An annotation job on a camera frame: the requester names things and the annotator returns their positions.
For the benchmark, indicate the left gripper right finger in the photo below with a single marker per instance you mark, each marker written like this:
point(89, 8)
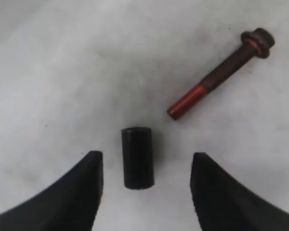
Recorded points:
point(221, 199)

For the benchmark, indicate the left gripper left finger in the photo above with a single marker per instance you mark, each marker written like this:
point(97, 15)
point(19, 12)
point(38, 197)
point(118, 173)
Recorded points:
point(69, 199)

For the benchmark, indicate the black cylindrical sleeve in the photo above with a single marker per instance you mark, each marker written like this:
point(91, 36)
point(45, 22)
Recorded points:
point(138, 158)

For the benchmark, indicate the brown flanged bolt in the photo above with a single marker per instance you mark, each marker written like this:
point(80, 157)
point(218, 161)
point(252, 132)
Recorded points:
point(221, 72)

